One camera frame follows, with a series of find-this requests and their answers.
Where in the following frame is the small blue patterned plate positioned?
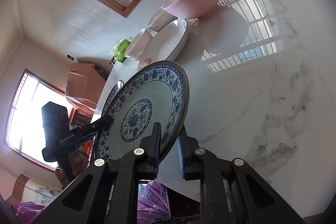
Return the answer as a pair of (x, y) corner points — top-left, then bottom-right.
(94, 61), (190, 161)

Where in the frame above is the white bowl pink stripe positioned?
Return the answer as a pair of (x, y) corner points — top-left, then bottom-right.
(125, 28), (153, 61)

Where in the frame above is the white floral shallow plate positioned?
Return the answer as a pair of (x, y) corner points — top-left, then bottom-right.
(138, 19), (189, 71)

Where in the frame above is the white bowl blue print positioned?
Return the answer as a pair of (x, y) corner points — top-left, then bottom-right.
(146, 8), (177, 32)

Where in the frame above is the large blue patterned plate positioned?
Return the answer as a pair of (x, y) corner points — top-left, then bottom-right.
(101, 80), (123, 117)

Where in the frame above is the person's left hand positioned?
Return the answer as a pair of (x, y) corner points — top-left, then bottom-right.
(54, 151), (89, 189)

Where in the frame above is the orange covered furniture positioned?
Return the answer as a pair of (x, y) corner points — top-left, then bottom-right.
(65, 63), (106, 115)

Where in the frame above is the purple patterned clothing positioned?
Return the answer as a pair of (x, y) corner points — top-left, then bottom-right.
(10, 180), (174, 224)

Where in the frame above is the green tissue pack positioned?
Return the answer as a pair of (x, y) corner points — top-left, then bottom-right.
(109, 38), (131, 64)

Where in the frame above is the side window wooden frame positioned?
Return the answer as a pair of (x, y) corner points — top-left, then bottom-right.
(5, 69), (74, 170)

